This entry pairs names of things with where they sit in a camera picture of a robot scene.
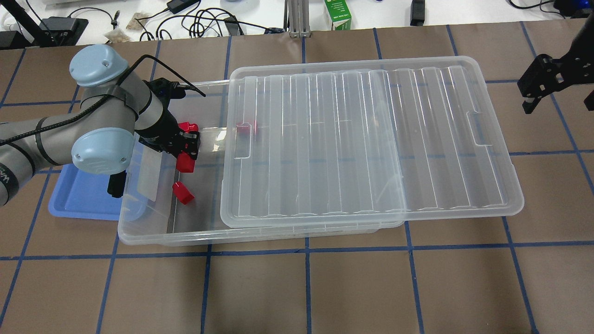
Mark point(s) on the aluminium frame post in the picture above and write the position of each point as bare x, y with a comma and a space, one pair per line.
297, 18

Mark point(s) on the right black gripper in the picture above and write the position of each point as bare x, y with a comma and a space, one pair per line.
569, 65

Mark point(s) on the blue plastic tray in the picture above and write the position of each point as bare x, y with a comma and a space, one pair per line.
83, 195

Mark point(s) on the red block in box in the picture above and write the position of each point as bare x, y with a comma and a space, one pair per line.
182, 193
188, 127
247, 129

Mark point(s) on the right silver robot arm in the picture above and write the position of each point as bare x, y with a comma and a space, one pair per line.
585, 37

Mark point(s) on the clear plastic storage box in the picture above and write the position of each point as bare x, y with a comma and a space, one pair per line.
151, 214

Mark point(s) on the red block from tray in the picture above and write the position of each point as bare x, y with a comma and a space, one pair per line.
185, 163

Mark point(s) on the green white carton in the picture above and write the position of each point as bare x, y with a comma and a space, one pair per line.
338, 15

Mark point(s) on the black box latch handle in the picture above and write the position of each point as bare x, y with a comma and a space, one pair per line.
116, 184

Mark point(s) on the clear plastic box lid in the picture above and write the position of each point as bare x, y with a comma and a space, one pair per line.
365, 141

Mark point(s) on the black power adapter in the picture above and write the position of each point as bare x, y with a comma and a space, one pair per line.
176, 6

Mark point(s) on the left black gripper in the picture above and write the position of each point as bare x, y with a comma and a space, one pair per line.
162, 135

